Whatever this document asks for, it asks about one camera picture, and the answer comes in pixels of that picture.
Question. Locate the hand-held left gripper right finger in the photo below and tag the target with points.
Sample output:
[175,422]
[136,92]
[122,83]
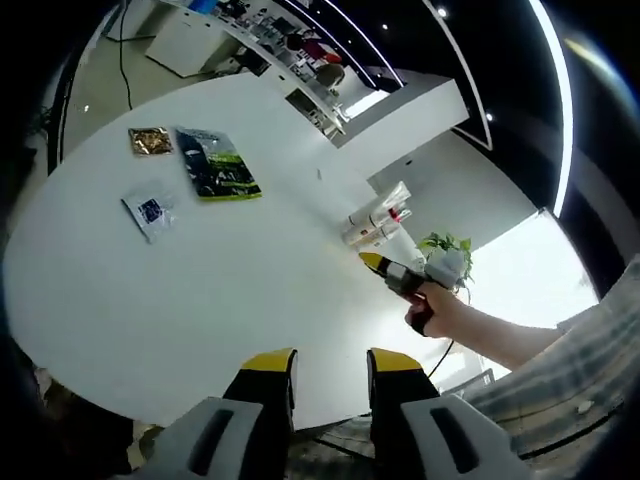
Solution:
[395,415]

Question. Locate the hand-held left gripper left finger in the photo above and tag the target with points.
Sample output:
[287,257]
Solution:
[265,415]

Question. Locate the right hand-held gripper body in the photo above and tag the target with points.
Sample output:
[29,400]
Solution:
[445,267]

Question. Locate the white skincare bottle red label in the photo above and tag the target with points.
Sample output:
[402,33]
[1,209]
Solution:
[362,234]

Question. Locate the red-capped skincare bottle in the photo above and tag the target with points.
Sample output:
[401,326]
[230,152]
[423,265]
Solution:
[395,215]

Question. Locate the tall white skincare tube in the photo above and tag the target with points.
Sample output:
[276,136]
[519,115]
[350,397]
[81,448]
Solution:
[382,202]

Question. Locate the dark green skincare sachet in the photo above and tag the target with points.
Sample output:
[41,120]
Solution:
[217,165]

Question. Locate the clear blue skincare sachet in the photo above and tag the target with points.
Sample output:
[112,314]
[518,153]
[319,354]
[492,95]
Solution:
[150,212]

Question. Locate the gold foil skincare sachet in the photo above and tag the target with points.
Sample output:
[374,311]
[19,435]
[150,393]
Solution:
[150,141]

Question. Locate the person's right hand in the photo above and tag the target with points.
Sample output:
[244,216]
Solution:
[445,315]

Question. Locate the green potted plant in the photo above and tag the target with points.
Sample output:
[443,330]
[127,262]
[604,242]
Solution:
[445,244]

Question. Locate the large bright window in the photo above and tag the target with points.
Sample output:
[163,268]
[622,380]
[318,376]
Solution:
[530,280]

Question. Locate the person's plaid shirt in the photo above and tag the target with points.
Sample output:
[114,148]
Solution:
[575,360]

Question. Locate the long ceiling light strip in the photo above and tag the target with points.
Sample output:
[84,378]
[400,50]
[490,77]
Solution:
[567,100]

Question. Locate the white office desk row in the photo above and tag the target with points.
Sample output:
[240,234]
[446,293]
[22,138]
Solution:
[190,40]

